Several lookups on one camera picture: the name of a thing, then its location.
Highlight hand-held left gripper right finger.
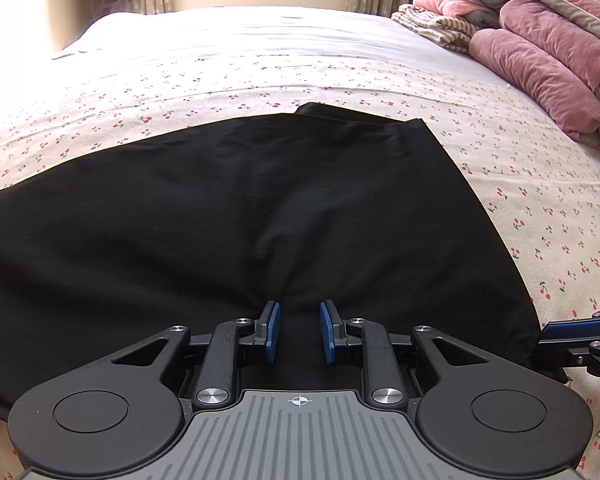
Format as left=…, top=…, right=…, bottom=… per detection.
left=319, top=299, right=487, bottom=406

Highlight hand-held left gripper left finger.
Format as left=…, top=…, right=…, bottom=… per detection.
left=111, top=300, right=282, bottom=409

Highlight black pants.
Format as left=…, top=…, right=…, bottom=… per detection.
left=0, top=102, right=571, bottom=422

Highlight cherry print bed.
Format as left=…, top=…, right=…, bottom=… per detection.
left=0, top=6, right=600, bottom=480

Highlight mauve grey folded quilt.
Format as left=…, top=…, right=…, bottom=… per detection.
left=469, top=0, right=600, bottom=147

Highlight striped folded cloth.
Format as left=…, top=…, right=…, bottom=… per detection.
left=391, top=3, right=477, bottom=55

